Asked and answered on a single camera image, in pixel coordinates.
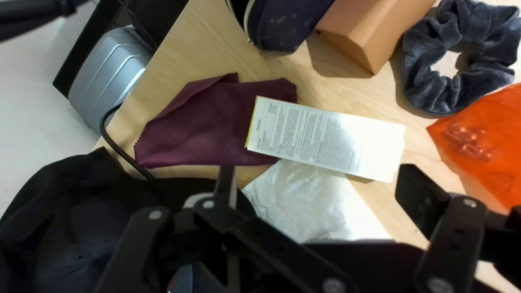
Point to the white printed paper box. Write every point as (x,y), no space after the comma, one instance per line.
(326,138)

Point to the maroon cloth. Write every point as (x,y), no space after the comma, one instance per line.
(206,124)

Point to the clear white plastic bag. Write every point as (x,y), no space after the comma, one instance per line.
(310,205)

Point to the navy dotted pouch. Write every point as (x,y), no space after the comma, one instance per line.
(285,25)

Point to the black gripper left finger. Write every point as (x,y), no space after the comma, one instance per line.
(228,238)

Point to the brown cardboard box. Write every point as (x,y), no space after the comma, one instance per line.
(375,29)

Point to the orange plastic bag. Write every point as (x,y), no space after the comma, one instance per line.
(482,140)

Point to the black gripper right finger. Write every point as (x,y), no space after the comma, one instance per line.
(461,228)

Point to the grey ribbed case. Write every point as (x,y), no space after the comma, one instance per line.
(106,75)

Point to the grey velvet scrunchie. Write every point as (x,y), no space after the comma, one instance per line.
(434,86)

